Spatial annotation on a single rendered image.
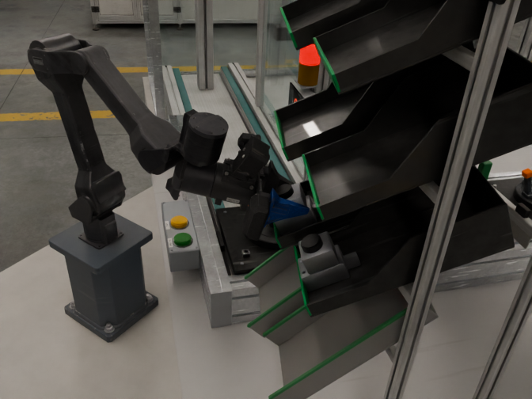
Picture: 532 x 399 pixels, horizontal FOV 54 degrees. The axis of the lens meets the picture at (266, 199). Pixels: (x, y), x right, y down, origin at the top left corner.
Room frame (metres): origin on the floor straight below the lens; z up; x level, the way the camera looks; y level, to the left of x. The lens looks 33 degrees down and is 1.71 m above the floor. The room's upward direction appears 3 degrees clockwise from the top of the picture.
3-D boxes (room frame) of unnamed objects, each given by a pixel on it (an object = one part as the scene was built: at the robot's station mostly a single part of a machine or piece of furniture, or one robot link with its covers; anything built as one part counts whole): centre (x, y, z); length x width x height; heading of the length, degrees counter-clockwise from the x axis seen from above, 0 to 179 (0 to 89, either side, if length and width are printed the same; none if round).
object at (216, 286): (1.22, 0.20, 0.91); 0.89 x 0.06 x 0.11; 16
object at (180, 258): (1.02, 0.21, 0.93); 0.21 x 0.07 x 0.06; 16
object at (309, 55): (1.21, -0.09, 1.33); 0.05 x 0.05 x 0.05
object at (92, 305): (0.83, 0.33, 0.96); 0.15 x 0.15 x 0.20; 57
